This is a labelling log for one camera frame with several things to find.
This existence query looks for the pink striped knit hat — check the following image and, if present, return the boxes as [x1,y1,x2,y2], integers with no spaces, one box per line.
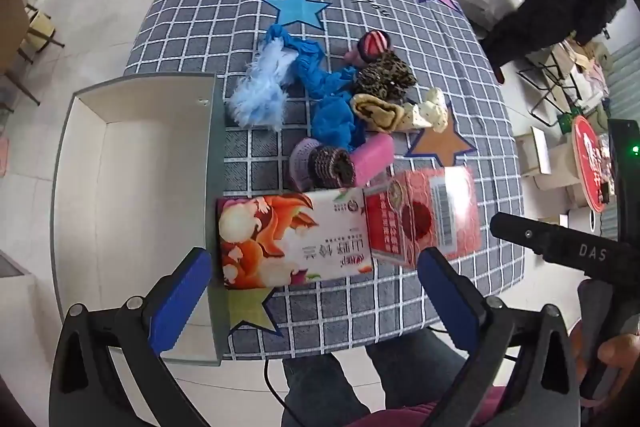
[345,31,393,65]

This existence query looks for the light blue fluffy cloth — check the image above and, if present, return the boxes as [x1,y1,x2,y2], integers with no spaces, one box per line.
[226,27,301,130]

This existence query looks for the round red sign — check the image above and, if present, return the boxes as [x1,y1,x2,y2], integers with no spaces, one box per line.
[570,116,613,214]

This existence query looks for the beige brown rolled cloth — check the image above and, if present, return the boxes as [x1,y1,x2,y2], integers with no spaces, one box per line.
[350,93,408,132]

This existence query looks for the black cable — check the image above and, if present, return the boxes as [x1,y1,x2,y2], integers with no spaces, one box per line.
[264,359,301,408]

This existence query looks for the checked star-print tablecloth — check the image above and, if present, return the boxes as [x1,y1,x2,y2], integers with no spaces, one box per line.
[122,0,526,362]

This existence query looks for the brown dining chair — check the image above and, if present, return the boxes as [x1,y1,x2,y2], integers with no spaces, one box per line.
[0,0,41,105]

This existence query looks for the person's legs in jeans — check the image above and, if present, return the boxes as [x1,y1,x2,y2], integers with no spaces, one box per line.
[280,332,468,427]

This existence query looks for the maroon garment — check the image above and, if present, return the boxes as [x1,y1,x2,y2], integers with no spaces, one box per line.
[345,384,506,427]

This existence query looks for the purple knit cloth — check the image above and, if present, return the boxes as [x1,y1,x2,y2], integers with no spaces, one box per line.
[289,138,321,192]

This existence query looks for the white box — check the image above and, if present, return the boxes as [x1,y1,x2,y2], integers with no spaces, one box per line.
[50,73,227,367]

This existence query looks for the red carton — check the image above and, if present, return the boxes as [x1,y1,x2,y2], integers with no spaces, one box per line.
[364,166,483,269]

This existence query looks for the person's right hand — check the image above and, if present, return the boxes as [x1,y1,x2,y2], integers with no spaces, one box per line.
[597,314,640,375]

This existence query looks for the black metal rack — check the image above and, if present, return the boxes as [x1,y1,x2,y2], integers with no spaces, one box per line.
[517,57,581,128]

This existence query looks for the blue mesh scarf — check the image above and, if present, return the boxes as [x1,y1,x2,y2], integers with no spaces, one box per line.
[262,26,358,100]

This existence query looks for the leopard print cloth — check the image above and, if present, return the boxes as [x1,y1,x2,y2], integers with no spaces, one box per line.
[355,51,418,100]

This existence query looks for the brown knit cloth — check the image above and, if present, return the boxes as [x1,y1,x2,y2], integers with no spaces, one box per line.
[307,146,357,190]

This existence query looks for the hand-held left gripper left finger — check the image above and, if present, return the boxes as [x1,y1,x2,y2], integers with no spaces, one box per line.
[48,247,216,427]

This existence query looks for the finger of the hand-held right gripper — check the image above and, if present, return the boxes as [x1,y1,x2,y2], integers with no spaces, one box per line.
[490,212,576,270]

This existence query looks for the cream dotted sock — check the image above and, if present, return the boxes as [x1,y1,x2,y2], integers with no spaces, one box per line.
[400,88,448,134]

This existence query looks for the mushroom print carton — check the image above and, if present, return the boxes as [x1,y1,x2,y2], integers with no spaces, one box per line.
[216,187,373,290]

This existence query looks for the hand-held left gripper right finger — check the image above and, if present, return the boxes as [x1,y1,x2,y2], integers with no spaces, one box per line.
[416,247,596,427]

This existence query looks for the pink rolled towel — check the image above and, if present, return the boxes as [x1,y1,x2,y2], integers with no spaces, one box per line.
[350,133,396,185]

